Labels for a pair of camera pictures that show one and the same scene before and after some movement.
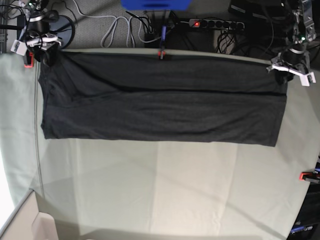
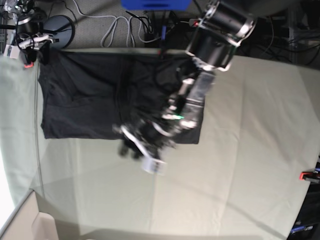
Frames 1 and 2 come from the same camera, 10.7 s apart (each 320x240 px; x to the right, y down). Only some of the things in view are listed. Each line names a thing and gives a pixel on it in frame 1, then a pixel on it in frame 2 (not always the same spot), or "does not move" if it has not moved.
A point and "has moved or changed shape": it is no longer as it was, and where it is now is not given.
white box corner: (28, 223) does not move
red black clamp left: (29, 59) does not move
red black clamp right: (311, 176) does not move
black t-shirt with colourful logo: (161, 97) has moved or changed shape
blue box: (156, 5) does not move
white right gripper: (290, 71) to (152, 166)
